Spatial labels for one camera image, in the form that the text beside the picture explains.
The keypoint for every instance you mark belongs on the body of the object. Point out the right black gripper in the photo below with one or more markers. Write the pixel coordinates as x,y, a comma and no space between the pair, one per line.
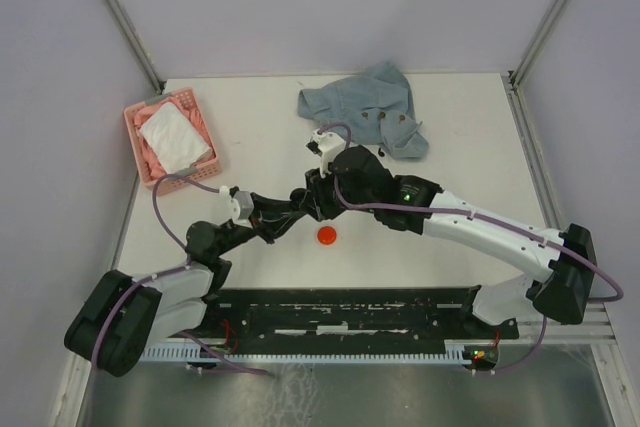
316,201

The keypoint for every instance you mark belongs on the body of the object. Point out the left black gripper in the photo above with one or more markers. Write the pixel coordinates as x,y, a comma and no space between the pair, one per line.
268,217

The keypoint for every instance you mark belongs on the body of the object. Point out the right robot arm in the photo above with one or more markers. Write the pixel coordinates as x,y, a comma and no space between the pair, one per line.
555,279

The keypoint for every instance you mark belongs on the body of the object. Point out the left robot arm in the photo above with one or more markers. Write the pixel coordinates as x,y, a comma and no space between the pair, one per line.
124,314

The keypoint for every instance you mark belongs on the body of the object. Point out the blue denim jacket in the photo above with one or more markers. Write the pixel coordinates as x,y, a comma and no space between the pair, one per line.
377,104

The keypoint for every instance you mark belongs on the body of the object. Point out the white folded cloth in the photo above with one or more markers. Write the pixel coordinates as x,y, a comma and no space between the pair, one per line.
172,137

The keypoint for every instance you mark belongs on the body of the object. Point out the pink plastic basket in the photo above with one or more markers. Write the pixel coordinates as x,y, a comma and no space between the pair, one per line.
149,168

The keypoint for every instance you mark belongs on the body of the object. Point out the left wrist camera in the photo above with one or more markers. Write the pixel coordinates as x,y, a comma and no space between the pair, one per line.
239,203

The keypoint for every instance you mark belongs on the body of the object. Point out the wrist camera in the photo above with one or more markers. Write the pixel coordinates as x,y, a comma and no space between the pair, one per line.
327,145
239,203

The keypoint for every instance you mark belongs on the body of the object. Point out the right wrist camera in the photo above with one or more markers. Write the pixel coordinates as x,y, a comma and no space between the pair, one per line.
327,145

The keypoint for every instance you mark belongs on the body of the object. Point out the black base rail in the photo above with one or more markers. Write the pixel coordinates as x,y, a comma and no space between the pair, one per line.
345,321

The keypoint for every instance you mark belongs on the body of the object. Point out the left aluminium frame post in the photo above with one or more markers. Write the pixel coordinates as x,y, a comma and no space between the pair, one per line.
132,39

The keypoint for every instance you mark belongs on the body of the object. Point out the aluminium frame post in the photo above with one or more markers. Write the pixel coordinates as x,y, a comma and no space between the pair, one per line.
540,38
132,39

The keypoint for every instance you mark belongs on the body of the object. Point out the right aluminium frame post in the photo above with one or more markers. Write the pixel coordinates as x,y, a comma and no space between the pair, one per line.
540,38

